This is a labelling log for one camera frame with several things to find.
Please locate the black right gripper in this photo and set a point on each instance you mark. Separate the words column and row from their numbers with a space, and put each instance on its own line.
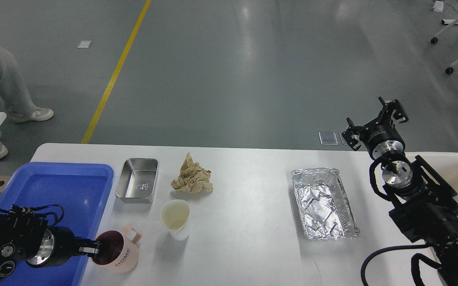
column 379, row 136

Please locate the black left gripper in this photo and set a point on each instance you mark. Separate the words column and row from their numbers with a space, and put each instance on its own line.
column 59, row 244

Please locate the pink HOME mug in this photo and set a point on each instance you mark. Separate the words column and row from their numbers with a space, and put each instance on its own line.
column 119, row 251

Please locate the stainless steel rectangular tin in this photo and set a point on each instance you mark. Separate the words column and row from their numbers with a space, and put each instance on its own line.
column 137, row 180

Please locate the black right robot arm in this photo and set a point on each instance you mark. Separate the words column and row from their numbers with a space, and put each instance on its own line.
column 424, row 208

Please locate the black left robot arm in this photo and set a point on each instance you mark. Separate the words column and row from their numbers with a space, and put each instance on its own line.
column 32, row 235

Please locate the clear floor plate right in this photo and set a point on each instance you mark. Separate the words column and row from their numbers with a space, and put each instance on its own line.
column 347, row 138

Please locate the clear floor plate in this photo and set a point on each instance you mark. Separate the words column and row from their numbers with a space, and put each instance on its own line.
column 347, row 138
column 328, row 138

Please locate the clear floor plate left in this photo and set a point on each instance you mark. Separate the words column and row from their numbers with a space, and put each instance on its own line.
column 328, row 138

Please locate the blue plastic tray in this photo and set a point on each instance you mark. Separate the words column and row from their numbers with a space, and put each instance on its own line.
column 82, row 189

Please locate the white paper cup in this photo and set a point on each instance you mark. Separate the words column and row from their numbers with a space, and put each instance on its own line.
column 174, row 216

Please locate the aluminium foil tray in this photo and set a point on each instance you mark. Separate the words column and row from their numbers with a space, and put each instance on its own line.
column 324, row 208

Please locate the crumpled brown paper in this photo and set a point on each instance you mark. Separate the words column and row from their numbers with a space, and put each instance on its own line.
column 192, row 178

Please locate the person in black top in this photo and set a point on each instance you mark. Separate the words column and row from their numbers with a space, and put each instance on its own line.
column 15, row 94

